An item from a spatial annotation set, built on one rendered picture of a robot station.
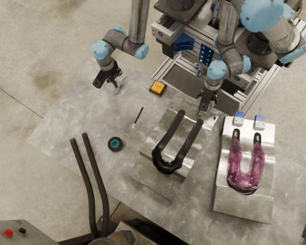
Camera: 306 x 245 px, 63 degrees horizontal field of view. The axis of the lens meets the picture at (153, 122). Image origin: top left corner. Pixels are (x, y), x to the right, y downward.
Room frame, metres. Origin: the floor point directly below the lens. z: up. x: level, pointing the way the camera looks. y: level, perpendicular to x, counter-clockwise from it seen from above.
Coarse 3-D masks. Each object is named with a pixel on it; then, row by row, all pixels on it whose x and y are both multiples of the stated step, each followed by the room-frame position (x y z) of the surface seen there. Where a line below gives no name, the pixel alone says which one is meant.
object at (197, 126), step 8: (184, 112) 0.48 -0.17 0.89; (176, 120) 0.44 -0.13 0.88; (200, 120) 0.42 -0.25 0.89; (176, 128) 0.40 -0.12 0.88; (192, 128) 0.38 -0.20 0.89; (200, 128) 0.37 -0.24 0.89; (168, 136) 0.36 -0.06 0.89; (192, 136) 0.34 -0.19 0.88; (160, 144) 0.32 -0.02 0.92; (184, 144) 0.30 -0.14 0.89; (152, 152) 0.28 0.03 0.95; (160, 152) 0.27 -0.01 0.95; (184, 152) 0.26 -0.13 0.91; (160, 160) 0.24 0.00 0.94; (176, 160) 0.23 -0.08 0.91; (160, 168) 0.21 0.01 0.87; (168, 168) 0.20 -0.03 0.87; (176, 168) 0.19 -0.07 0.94
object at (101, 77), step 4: (100, 72) 0.73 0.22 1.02; (104, 72) 0.72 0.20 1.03; (108, 72) 0.72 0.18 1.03; (96, 76) 0.72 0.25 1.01; (100, 76) 0.71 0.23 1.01; (104, 76) 0.70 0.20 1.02; (96, 80) 0.70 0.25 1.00; (100, 80) 0.69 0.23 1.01; (104, 80) 0.69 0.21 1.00; (96, 84) 0.68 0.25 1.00; (100, 84) 0.68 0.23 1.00
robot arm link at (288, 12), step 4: (284, 4) 0.74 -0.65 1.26; (288, 8) 0.71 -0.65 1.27; (284, 12) 0.69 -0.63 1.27; (288, 12) 0.69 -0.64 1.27; (292, 12) 0.69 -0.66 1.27; (288, 16) 0.67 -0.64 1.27; (288, 20) 0.66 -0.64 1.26; (260, 32) 0.69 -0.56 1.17; (260, 36) 0.68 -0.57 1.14; (264, 36) 0.67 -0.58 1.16
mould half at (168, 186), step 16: (176, 96) 0.58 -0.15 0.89; (176, 112) 0.49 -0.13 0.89; (192, 112) 0.47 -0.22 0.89; (160, 128) 0.41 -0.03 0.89; (208, 128) 0.36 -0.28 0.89; (144, 144) 0.33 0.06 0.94; (176, 144) 0.31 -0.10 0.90; (192, 144) 0.30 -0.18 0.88; (144, 160) 0.27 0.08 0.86; (192, 160) 0.21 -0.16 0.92; (144, 176) 0.19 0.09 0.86; (160, 176) 0.17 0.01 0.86; (176, 176) 0.16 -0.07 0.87; (160, 192) 0.10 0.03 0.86; (176, 192) 0.08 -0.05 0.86
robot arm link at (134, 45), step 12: (132, 0) 0.80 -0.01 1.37; (144, 0) 0.78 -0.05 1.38; (132, 12) 0.78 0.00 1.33; (144, 12) 0.77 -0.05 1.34; (132, 24) 0.76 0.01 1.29; (144, 24) 0.75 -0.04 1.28; (132, 36) 0.74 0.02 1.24; (144, 36) 0.74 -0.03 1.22; (132, 48) 0.72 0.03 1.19; (144, 48) 0.71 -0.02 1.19
